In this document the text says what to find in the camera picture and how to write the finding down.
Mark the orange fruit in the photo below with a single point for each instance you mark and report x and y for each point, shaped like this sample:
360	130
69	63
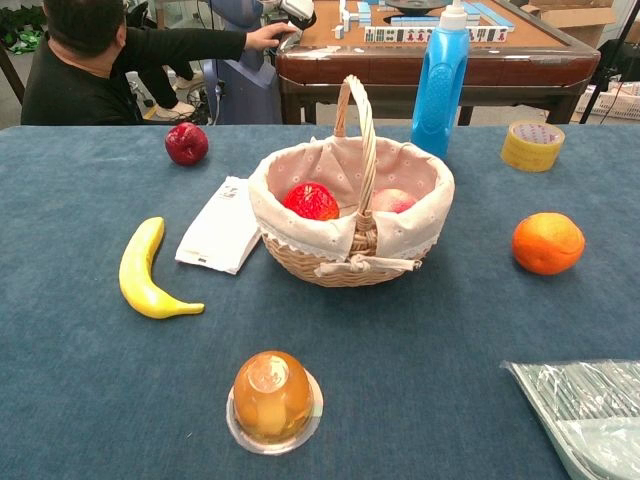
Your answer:
547	243

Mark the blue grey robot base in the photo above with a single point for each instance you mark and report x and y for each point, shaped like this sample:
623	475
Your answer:
245	75

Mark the wicker basket with cloth liner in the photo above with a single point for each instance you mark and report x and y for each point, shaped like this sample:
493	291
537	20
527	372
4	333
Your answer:
350	235

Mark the bright red strawberry-like fruit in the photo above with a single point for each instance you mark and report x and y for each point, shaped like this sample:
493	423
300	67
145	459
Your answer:
311	201

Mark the pink peach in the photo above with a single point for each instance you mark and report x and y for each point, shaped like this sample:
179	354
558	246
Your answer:
393	201

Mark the blue table cloth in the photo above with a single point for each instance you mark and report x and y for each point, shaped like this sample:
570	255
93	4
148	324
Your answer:
320	325

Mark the white paper packet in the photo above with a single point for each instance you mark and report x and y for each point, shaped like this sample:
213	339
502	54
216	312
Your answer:
217	227

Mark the dark red apple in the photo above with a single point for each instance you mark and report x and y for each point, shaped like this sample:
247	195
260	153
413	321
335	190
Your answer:
186	144

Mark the orange jelly cup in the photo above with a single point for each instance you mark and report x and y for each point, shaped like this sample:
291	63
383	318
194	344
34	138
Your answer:
272	400

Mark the yellow banana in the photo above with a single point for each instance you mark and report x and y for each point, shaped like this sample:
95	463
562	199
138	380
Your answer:
140	275

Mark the blue squeeze bottle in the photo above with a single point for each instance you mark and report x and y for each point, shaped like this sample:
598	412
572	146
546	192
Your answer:
440	85

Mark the row of mahjong tiles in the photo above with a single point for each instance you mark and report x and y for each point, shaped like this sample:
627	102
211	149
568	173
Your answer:
400	34

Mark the yellow tape roll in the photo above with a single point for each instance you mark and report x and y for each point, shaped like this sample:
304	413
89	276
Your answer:
532	147

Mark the brown mahjong table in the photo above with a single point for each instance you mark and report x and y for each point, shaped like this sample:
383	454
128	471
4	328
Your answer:
500	65

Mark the person in black sweater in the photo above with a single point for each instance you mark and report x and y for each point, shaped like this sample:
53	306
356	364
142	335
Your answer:
100	65

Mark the clear plastic bag package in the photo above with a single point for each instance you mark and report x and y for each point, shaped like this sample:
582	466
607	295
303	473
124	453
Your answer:
585	415

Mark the white plastic crate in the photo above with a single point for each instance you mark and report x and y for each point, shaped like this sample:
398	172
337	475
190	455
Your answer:
612	102

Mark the black tripod leg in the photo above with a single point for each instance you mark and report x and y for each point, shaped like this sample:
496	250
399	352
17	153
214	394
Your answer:
607	75

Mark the cardboard box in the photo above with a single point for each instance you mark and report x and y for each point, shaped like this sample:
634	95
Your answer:
575	17

